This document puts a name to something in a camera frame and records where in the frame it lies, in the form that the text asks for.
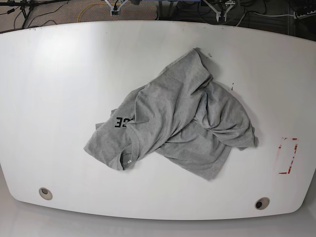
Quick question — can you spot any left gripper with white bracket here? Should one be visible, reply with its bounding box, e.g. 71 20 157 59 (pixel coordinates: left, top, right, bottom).
202 0 238 22

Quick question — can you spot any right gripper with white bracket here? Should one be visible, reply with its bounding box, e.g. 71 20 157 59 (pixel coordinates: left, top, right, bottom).
104 0 128 16

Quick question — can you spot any grey T-shirt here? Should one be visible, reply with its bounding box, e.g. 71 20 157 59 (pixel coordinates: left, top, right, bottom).
84 49 258 180

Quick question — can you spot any black tripod stand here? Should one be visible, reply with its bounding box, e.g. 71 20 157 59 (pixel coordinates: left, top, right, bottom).
0 0 68 30

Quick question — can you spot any white power strip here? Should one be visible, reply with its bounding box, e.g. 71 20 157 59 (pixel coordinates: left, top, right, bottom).
294 4 316 20

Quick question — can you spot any red tape rectangle marking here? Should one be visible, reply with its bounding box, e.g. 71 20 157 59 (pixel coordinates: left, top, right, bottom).
277 137 298 175

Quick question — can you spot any yellow cable on floor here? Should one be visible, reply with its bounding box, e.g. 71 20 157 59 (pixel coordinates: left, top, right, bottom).
77 0 127 23

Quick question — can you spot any white cable on floor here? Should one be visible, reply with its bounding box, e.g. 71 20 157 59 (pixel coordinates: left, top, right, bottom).
236 11 296 27

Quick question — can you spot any right table cable grommet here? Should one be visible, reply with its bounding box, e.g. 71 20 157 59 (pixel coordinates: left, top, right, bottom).
255 197 270 210

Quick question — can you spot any table cable grommet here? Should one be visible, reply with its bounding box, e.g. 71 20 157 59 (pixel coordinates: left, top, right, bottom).
39 188 53 200
255 197 270 210

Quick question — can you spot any left table cable grommet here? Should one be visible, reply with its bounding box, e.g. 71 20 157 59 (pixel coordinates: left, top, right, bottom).
39 188 53 200

